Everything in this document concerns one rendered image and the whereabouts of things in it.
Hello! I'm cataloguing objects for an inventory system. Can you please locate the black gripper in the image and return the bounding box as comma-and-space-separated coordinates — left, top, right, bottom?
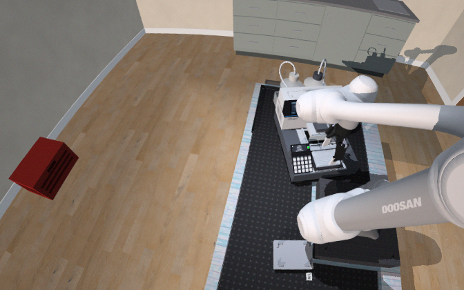
322, 123, 352, 165

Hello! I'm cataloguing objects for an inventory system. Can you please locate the white microplate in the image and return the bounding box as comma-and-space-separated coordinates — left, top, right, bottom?
311, 149, 340, 168

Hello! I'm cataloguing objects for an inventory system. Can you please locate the white bottle with dark grey cap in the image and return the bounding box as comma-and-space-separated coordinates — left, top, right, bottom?
303, 71, 323, 87

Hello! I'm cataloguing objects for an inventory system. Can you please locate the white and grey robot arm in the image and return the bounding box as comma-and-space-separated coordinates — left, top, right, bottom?
296, 75, 464, 244

